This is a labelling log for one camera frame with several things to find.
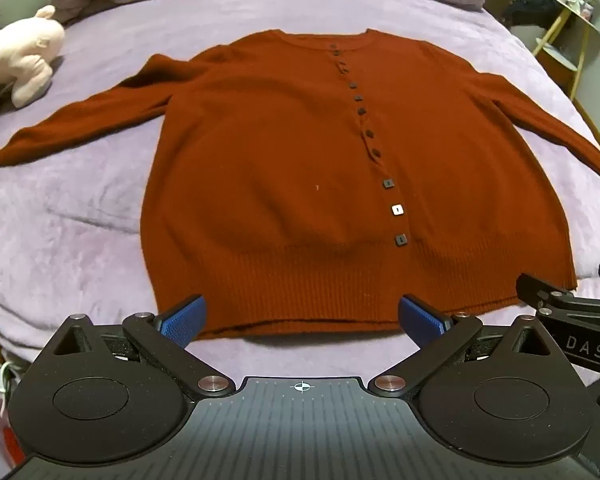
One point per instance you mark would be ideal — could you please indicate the rust red buttoned sweater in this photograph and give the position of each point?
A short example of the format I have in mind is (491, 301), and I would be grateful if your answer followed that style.
(280, 160)

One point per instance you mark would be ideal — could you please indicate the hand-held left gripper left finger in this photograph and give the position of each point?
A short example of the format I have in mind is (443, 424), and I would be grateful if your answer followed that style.
(182, 321)

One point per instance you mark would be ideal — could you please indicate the black cloth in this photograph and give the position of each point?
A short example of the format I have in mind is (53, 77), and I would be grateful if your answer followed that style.
(530, 10)

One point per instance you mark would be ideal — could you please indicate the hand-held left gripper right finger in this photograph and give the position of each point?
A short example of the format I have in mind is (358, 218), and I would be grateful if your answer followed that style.
(422, 321)

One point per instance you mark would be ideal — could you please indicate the yellow side table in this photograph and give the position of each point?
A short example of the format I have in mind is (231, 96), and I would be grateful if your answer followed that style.
(575, 35)

